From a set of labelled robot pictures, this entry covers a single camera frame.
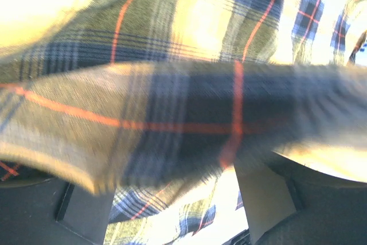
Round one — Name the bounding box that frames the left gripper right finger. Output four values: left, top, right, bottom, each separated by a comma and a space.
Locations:
235, 154, 366, 244

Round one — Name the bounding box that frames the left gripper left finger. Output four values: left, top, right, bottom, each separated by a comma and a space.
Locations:
1, 178, 114, 244

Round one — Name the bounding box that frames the yellow plaid flannel shirt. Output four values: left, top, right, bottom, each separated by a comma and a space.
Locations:
1, 0, 366, 244

